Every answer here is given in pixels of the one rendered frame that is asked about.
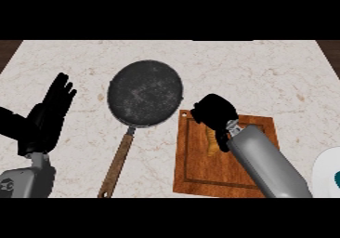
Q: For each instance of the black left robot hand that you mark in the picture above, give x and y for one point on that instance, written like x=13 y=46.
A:
x=48 y=117

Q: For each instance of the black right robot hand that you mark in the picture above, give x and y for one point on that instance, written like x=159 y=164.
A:
x=218 y=111

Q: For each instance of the golden croissant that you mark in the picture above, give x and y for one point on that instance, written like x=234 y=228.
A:
x=212 y=143

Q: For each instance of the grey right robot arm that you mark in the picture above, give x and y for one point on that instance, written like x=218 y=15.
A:
x=266 y=161

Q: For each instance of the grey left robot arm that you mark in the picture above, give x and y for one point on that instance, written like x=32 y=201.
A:
x=28 y=178

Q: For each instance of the brown wooden cutting board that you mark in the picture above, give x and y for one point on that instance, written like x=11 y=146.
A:
x=209 y=167

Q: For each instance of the white plate with teal mark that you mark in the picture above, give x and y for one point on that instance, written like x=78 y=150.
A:
x=327 y=173

